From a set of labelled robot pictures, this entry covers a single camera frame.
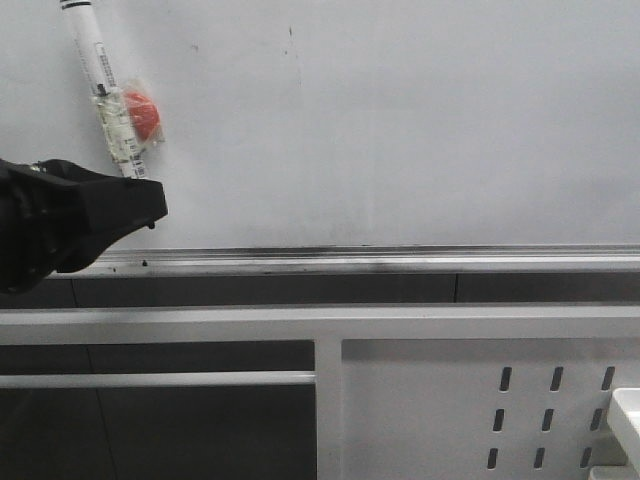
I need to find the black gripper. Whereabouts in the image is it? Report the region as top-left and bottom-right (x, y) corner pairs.
(1, 159), (168, 295)

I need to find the white whiteboard with aluminium frame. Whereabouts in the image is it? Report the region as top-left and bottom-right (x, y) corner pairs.
(0, 0), (640, 277)

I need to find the grey metal whiteboard stand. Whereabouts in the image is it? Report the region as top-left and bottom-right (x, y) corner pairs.
(1, 273), (639, 479)

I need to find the white plastic marker tray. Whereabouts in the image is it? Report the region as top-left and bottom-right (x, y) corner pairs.
(588, 387), (640, 479)

